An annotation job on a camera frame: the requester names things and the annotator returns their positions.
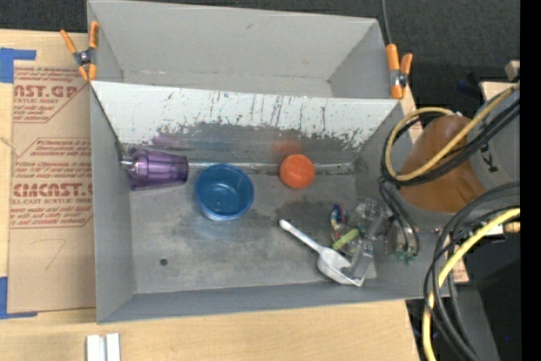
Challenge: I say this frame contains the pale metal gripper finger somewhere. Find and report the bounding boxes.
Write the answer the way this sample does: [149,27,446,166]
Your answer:
[348,241,375,287]
[358,211,384,246]

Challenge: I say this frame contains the white plastic scoop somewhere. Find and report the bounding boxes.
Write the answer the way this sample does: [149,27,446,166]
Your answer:
[277,218,354,285]

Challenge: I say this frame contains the orange ball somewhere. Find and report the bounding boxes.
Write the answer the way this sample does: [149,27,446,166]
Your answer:
[278,153,317,189]

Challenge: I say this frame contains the grey metal bin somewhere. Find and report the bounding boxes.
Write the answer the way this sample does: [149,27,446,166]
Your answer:
[86,0,451,325]

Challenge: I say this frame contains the blue plastic bowl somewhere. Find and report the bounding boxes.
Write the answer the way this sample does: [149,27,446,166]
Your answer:
[194,162,256,222]

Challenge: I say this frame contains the purple plastic cup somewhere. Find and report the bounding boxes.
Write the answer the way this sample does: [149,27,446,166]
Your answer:
[120,144,190,192]

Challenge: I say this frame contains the brown cardboard board, red print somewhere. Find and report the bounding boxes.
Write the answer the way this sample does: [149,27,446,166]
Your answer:
[0,28,98,320]

